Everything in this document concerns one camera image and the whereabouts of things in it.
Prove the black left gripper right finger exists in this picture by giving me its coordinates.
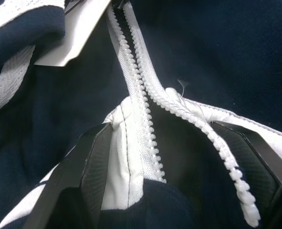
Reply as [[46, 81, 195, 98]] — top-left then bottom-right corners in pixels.
[[211, 120, 282, 229]]

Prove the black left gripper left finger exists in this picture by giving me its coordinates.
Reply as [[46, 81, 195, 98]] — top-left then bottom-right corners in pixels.
[[22, 122, 114, 229]]

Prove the white paper tag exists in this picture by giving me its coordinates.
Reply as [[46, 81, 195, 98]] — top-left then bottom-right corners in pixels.
[[34, 0, 121, 67]]

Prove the navy blue zip jacket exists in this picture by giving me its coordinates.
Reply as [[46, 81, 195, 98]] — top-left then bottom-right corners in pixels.
[[0, 0, 282, 229]]

